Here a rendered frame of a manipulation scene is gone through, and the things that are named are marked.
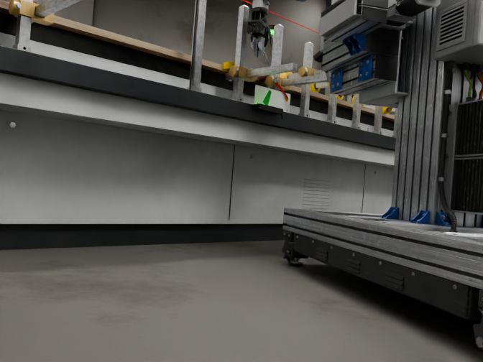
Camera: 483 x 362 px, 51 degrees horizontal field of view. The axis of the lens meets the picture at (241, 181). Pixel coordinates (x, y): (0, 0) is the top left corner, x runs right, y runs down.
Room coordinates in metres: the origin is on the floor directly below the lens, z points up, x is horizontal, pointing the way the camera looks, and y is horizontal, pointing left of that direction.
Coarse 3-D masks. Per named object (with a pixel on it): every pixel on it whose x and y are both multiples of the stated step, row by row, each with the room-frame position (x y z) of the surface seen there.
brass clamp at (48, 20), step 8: (16, 0) 1.65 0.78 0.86; (24, 0) 1.66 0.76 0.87; (16, 8) 1.64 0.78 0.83; (24, 8) 1.66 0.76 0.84; (32, 8) 1.68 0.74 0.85; (16, 16) 1.68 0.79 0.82; (24, 16) 1.67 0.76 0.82; (32, 16) 1.68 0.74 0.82; (48, 16) 1.72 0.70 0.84; (48, 24) 1.75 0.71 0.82
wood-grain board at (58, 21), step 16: (0, 0) 1.76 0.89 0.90; (80, 32) 2.01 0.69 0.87; (96, 32) 2.02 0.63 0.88; (112, 32) 2.07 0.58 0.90; (144, 48) 2.18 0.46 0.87; (160, 48) 2.24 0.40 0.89; (208, 64) 2.43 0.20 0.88; (256, 80) 2.68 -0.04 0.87; (320, 96) 3.05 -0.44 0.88; (368, 112) 3.44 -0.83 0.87
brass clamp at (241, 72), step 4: (232, 68) 2.35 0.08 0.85; (236, 68) 2.33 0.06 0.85; (240, 68) 2.35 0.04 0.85; (244, 68) 2.37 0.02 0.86; (248, 68) 2.39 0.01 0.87; (232, 72) 2.35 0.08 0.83; (236, 72) 2.34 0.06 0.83; (240, 72) 2.35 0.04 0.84; (244, 72) 2.37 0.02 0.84; (232, 76) 2.37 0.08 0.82; (236, 76) 2.35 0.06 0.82; (240, 76) 2.35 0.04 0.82; (244, 76) 2.37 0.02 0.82; (244, 80) 2.43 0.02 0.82; (248, 80) 2.43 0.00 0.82; (252, 80) 2.42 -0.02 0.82
